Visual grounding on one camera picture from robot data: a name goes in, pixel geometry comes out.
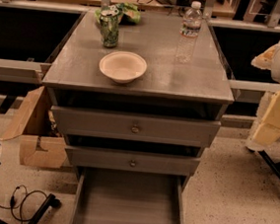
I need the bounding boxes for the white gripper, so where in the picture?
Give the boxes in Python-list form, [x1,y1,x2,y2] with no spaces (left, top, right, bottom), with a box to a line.
[250,44,280,146]

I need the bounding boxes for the clear plastic water bottle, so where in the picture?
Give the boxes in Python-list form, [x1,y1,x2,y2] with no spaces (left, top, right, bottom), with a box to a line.
[176,1,203,63]

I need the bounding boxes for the grey drawer cabinet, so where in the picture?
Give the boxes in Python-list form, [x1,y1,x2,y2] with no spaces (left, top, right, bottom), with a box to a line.
[42,12,234,181]

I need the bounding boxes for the grey top drawer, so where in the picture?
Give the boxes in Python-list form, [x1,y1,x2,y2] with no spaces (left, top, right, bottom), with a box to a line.
[51,106,220,148]

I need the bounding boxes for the grey middle drawer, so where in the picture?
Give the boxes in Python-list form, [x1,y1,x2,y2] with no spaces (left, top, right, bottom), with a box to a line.
[65,146,200,176]

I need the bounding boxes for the grey open bottom drawer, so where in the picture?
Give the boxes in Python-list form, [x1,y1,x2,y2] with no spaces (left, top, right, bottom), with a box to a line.
[70,168,184,224]

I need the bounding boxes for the white paper bowl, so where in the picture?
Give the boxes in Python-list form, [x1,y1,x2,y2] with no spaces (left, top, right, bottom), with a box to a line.
[99,51,148,84]

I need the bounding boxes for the green chip bag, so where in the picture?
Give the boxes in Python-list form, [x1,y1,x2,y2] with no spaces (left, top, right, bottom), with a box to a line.
[105,2,141,25]

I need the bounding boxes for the green soda can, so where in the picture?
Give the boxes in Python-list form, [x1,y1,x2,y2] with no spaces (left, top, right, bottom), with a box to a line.
[100,9,119,48]

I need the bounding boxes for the brown cardboard box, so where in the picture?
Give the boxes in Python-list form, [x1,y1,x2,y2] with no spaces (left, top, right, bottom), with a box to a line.
[1,86,66,169]

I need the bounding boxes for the black desk cables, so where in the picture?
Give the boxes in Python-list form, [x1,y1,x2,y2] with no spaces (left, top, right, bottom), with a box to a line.
[135,0,184,17]

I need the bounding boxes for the black cable on floor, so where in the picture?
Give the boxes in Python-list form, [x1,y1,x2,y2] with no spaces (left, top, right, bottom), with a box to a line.
[0,183,50,224]

